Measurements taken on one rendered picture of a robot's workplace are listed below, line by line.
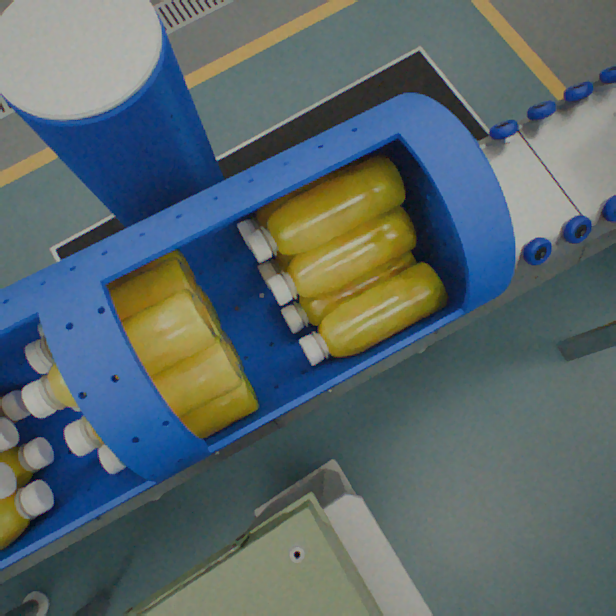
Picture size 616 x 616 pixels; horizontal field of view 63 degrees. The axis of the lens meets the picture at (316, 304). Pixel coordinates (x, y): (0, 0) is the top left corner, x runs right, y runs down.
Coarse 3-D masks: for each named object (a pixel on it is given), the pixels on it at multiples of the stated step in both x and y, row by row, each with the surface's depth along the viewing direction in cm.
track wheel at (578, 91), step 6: (576, 84) 85; (582, 84) 84; (588, 84) 82; (570, 90) 83; (576, 90) 82; (582, 90) 82; (588, 90) 82; (564, 96) 85; (570, 96) 83; (576, 96) 83; (582, 96) 83
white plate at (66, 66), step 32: (32, 0) 82; (64, 0) 82; (96, 0) 82; (128, 0) 82; (0, 32) 80; (32, 32) 80; (64, 32) 80; (96, 32) 80; (128, 32) 80; (160, 32) 80; (0, 64) 79; (32, 64) 79; (64, 64) 79; (96, 64) 78; (128, 64) 78; (32, 96) 77; (64, 96) 77; (96, 96) 77; (128, 96) 77
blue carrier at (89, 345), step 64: (384, 128) 54; (448, 128) 52; (256, 192) 52; (448, 192) 51; (128, 256) 50; (192, 256) 71; (448, 256) 70; (512, 256) 55; (0, 320) 49; (64, 320) 47; (256, 320) 75; (448, 320) 60; (0, 384) 70; (128, 384) 47; (256, 384) 70; (320, 384) 63; (64, 448) 71; (128, 448) 49; (192, 448) 53; (64, 512) 63
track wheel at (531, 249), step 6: (534, 240) 76; (540, 240) 75; (546, 240) 76; (528, 246) 76; (534, 246) 75; (540, 246) 75; (546, 246) 76; (528, 252) 76; (534, 252) 76; (540, 252) 76; (546, 252) 77; (528, 258) 76; (534, 258) 76; (540, 258) 77; (546, 258) 77; (534, 264) 77
